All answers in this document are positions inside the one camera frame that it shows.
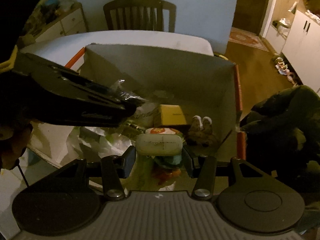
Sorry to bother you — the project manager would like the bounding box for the pair of small shoes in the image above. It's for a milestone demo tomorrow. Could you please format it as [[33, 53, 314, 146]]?
[[271, 53, 300, 87]]

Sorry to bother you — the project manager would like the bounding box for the dark green upholstered chair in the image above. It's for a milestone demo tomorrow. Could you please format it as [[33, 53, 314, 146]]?
[[239, 84, 320, 205]]

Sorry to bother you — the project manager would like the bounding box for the white drawer sideboard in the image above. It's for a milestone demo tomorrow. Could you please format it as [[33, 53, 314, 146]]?
[[22, 0, 88, 43]]

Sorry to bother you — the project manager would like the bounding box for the brown plush slippers toy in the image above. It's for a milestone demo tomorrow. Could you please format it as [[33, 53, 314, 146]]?
[[188, 115, 220, 148]]

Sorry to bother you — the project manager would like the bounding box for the small yellow cardboard box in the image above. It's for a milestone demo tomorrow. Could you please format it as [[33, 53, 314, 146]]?
[[153, 105, 188, 127]]

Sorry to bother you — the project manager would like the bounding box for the silver foil snack bag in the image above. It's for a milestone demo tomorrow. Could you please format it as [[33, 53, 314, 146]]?
[[122, 102, 158, 138]]

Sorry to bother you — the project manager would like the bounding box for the dark wooden chair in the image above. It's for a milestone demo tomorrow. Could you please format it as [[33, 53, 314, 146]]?
[[103, 0, 176, 33]]

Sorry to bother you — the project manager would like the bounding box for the green white plastic bag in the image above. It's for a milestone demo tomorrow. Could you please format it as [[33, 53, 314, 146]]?
[[66, 127, 133, 162]]

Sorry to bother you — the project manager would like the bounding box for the person left hand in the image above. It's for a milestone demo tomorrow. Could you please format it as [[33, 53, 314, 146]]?
[[1, 123, 33, 170]]

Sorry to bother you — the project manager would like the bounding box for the white wall cabinet unit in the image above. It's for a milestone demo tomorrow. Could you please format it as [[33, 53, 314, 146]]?
[[265, 0, 319, 93]]

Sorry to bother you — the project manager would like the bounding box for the dark crinkled plastic packet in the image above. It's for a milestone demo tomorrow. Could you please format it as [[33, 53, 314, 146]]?
[[110, 79, 147, 107]]

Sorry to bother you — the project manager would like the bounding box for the dark brown entrance door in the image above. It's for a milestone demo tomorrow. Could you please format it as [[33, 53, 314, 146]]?
[[232, 0, 268, 35]]

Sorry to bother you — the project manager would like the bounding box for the red cardboard shoe box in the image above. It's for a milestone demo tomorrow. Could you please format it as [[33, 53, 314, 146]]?
[[65, 43, 246, 160]]

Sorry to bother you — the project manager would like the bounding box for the patterned door mat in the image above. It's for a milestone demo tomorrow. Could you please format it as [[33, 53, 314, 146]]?
[[229, 27, 268, 51]]

